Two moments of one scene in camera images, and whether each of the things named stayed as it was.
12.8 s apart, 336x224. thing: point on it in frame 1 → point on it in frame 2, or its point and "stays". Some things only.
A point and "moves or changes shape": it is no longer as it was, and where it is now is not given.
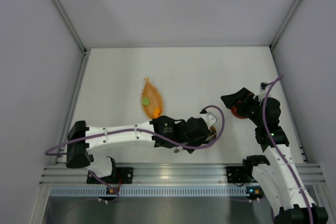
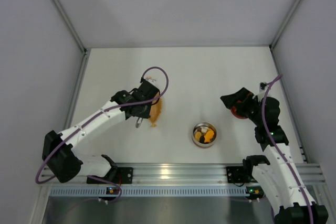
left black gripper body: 210,135 → 146,102
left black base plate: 119,176 stays
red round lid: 233,110 stays
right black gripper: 242,104 stays
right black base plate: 236,174 stays
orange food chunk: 157,113 moves or changes shape
